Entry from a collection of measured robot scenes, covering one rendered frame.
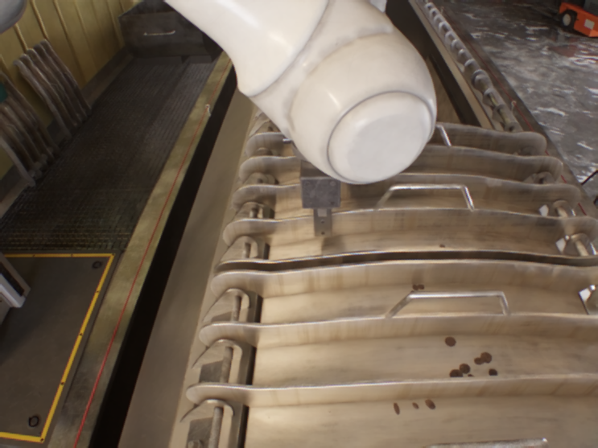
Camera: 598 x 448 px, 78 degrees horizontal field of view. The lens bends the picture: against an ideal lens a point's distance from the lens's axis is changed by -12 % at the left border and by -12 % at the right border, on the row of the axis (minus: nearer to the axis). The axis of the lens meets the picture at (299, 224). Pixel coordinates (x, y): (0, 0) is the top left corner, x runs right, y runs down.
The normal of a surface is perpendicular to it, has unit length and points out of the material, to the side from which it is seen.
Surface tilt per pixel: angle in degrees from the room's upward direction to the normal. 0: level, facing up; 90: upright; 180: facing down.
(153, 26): 90
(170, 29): 90
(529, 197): 90
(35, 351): 0
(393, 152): 95
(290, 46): 55
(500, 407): 4
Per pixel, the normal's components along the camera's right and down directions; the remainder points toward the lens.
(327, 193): -0.05, 0.70
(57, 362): -0.06, -0.71
